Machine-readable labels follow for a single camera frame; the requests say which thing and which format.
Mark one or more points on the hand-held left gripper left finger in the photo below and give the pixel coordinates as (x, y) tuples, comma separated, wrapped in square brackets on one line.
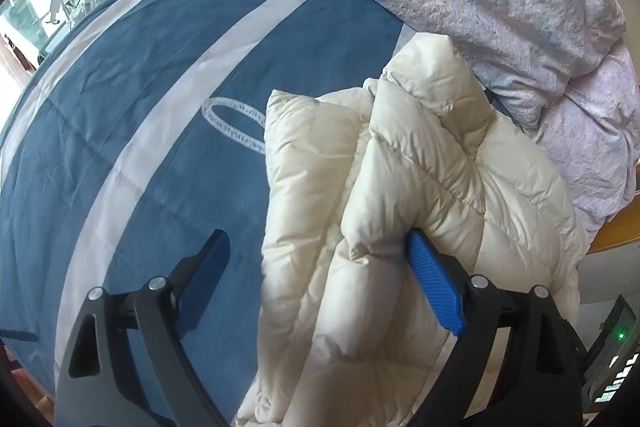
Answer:
[(200, 287)]

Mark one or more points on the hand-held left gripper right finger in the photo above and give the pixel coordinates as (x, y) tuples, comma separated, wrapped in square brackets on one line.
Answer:
[(432, 282)]

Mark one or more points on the white desk stand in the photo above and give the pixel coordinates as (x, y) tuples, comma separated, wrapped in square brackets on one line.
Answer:
[(53, 7)]

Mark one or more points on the cream quilted down jacket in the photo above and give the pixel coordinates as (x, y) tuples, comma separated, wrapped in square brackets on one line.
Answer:
[(400, 157)]

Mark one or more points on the blue striped bed sheet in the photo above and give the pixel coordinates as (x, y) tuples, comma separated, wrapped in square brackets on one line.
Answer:
[(150, 82)]

